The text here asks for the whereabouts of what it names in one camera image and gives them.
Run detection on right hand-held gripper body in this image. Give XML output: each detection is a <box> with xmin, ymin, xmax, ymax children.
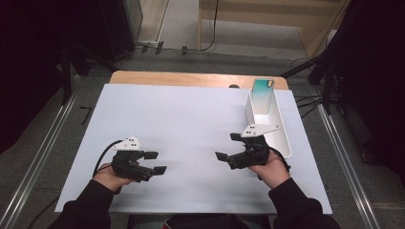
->
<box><xmin>227</xmin><ymin>123</ymin><xmax>281</xmax><ymax>171</ymax></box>

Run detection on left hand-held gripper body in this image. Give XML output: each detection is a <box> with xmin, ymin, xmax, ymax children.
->
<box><xmin>111</xmin><ymin>135</ymin><xmax>157</xmax><ymax>183</ymax></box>

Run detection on white plastic bin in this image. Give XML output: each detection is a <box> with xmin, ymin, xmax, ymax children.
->
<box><xmin>245</xmin><ymin>88</ymin><xmax>292</xmax><ymax>159</ymax></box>

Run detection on iridescent phone case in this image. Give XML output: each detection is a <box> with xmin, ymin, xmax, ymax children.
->
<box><xmin>251</xmin><ymin>77</ymin><xmax>275</xmax><ymax>116</ymax></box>

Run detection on person's left hand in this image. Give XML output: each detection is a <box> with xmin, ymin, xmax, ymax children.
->
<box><xmin>93</xmin><ymin>162</ymin><xmax>137</xmax><ymax>193</ymax></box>

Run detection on person's right hand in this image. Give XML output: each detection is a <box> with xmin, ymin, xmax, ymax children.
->
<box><xmin>247</xmin><ymin>149</ymin><xmax>290</xmax><ymax>190</ymax></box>

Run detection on white table cover board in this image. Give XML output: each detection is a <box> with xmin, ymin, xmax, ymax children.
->
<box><xmin>54</xmin><ymin>83</ymin><xmax>333</xmax><ymax>215</ymax></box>

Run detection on wooden table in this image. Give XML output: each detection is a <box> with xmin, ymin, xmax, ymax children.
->
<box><xmin>109</xmin><ymin>70</ymin><xmax>289</xmax><ymax>91</ymax></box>

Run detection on black metal stand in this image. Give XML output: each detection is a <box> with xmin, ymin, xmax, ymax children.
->
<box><xmin>280</xmin><ymin>53</ymin><xmax>338</xmax><ymax>115</ymax></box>
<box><xmin>60</xmin><ymin>44</ymin><xmax>118</xmax><ymax>106</ymax></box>

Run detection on black cabinet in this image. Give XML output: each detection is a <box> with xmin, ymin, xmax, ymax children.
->
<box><xmin>98</xmin><ymin>0</ymin><xmax>143</xmax><ymax>63</ymax></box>

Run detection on dark curtain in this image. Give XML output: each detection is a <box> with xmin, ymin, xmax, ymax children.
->
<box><xmin>0</xmin><ymin>0</ymin><xmax>106</xmax><ymax>154</ymax></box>
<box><xmin>330</xmin><ymin>0</ymin><xmax>405</xmax><ymax>185</ymax></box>

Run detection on right hand-held gripper black cable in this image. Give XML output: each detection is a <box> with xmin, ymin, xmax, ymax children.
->
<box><xmin>268</xmin><ymin>146</ymin><xmax>291</xmax><ymax>175</ymax></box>

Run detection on hand-held gripper black cable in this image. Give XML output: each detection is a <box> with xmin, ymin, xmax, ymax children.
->
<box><xmin>268</xmin><ymin>146</ymin><xmax>291</xmax><ymax>175</ymax></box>
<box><xmin>92</xmin><ymin>138</ymin><xmax>124</xmax><ymax>178</ymax></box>

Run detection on left hand-held gripper black cable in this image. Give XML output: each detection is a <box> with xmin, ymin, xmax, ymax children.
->
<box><xmin>92</xmin><ymin>138</ymin><xmax>124</xmax><ymax>178</ymax></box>

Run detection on black floor cables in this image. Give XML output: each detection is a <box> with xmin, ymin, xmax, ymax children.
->
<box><xmin>294</xmin><ymin>94</ymin><xmax>326</xmax><ymax>119</ymax></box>

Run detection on metal floor rail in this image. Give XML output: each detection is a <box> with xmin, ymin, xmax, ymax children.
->
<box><xmin>0</xmin><ymin>92</ymin><xmax>79</xmax><ymax>229</ymax></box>
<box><xmin>316</xmin><ymin>103</ymin><xmax>381</xmax><ymax>229</ymax></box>

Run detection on black hanging cable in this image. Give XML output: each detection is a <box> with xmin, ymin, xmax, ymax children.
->
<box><xmin>199</xmin><ymin>0</ymin><xmax>221</xmax><ymax>52</ymax></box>

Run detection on light wooden shelf frame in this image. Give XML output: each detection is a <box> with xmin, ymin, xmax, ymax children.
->
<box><xmin>197</xmin><ymin>0</ymin><xmax>352</xmax><ymax>60</ymax></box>

